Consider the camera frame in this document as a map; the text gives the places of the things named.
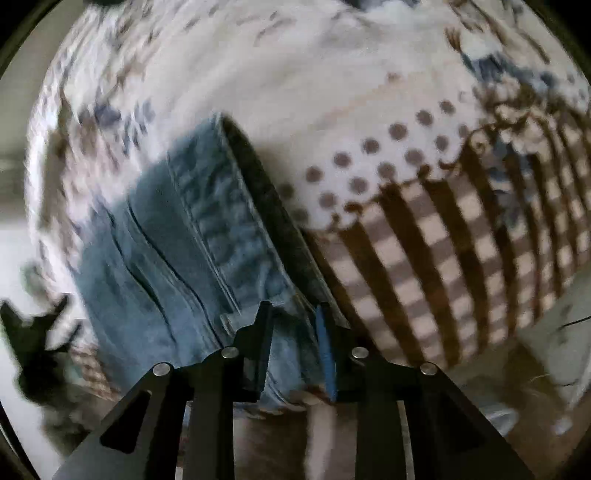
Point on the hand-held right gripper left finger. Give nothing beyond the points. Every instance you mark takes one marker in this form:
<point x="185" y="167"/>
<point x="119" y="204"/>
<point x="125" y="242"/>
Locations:
<point x="258" y="350"/>

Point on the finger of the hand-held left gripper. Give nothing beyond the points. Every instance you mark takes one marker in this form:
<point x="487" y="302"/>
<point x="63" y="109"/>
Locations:
<point x="34" y="330"/>

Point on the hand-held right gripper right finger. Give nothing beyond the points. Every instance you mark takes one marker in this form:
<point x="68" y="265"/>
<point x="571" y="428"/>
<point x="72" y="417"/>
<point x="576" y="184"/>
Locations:
<point x="325" y="355"/>

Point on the blue denim pants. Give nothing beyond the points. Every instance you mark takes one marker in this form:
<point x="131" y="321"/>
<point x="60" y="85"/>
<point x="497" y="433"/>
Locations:
<point x="184" y="258"/>

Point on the pink checked bed sheet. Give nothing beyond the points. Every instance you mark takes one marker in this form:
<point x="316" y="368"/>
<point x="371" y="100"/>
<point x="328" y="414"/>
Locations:
<point x="554" y="364"/>

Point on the floral checked bedspread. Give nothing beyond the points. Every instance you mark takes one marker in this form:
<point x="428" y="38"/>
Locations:
<point x="323" y="92"/>

